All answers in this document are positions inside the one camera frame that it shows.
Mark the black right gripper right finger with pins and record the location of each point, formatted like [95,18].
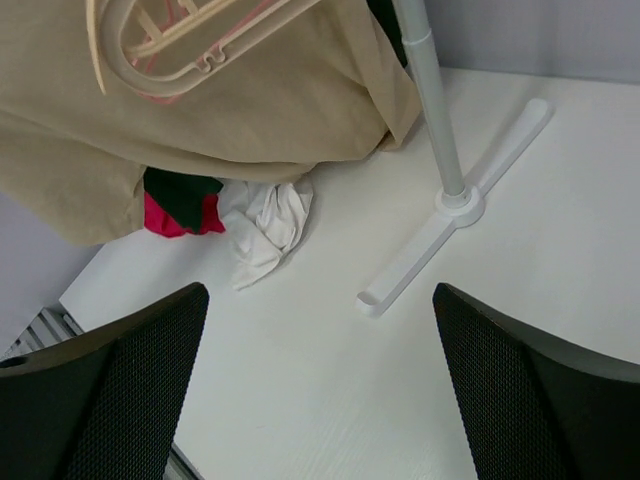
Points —
[533,405]

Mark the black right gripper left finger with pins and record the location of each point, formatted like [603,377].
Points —
[104,404]

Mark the beige t shirt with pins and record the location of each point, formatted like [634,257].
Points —
[326,87]

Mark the red t shirt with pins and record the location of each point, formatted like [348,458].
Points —
[161,223]

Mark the green white raglan shirt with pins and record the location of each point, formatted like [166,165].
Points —
[264,222]

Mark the pink plastic hanger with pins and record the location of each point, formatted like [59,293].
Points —
[183,19]

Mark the beige empty hanger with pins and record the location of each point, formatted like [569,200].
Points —
[111,28]

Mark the white clothes rack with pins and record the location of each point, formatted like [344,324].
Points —
[461,201]

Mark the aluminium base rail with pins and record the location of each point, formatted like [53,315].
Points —
[48,328]

